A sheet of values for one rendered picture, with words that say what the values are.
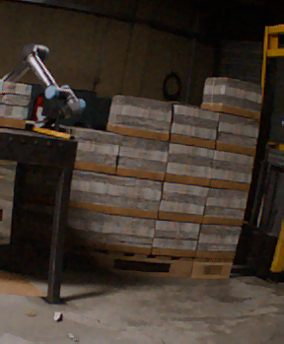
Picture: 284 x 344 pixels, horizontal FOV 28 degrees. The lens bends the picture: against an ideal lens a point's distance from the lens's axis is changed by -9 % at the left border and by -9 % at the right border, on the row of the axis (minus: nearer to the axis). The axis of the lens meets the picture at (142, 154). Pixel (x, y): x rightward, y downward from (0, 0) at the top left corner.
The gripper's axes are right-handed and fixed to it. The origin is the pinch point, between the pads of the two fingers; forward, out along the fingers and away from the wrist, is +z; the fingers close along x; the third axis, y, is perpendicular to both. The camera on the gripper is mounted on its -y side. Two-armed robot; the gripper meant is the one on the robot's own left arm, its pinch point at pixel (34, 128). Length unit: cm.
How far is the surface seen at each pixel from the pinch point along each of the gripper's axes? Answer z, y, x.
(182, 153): -80, -45, -11
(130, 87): -506, 301, -592
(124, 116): -55, -14, -2
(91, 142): -33.7, -15.9, -12.8
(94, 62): -446, 360, -555
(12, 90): 20.0, 5.4, 40.8
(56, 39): -378, 413, -512
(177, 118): -82, -29, 1
